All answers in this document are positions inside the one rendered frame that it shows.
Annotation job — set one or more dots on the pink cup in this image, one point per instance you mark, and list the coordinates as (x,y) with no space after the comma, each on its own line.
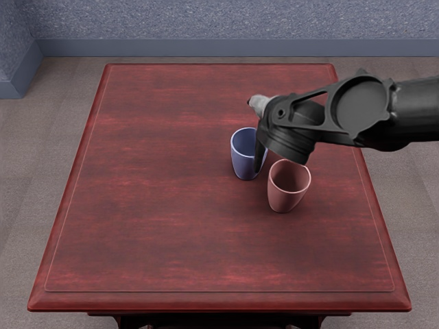
(286,188)

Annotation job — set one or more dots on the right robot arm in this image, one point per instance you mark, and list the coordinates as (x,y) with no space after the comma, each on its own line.
(363,113)

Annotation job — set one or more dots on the blue cup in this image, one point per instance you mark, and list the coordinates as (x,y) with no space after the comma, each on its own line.
(241,161)

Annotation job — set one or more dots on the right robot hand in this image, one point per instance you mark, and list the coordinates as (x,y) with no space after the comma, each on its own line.
(259,103)

